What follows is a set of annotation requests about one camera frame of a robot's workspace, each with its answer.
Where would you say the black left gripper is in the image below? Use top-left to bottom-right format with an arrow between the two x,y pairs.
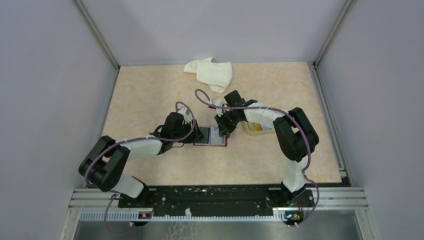
172,118 -> 205,144

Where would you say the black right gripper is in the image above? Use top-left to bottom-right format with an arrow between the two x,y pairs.
214,109 -> 242,138

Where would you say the dark grey card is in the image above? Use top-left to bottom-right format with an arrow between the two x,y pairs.
197,126 -> 211,145

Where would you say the red leather card holder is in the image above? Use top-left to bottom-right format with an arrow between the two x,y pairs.
193,126 -> 228,147

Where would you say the gold VIP card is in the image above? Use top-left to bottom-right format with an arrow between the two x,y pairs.
247,122 -> 262,132

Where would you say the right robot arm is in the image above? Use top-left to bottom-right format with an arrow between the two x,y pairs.
209,90 -> 320,206

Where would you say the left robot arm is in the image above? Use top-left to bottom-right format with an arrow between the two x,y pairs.
78,111 -> 205,207

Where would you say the beige oval tray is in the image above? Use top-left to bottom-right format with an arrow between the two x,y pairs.
243,122 -> 275,136

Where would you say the white folded cloth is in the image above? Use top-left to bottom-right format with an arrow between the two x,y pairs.
183,57 -> 234,94

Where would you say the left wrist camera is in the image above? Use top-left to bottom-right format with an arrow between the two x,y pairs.
178,107 -> 194,123

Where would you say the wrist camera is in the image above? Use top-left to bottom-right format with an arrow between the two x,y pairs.
209,99 -> 225,116
178,107 -> 194,123

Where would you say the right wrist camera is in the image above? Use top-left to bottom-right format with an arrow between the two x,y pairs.
209,99 -> 225,116

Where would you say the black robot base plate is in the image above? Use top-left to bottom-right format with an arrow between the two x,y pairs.
118,183 -> 315,217

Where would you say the aluminium frame rail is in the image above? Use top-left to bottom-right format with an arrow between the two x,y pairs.
68,185 -> 369,224

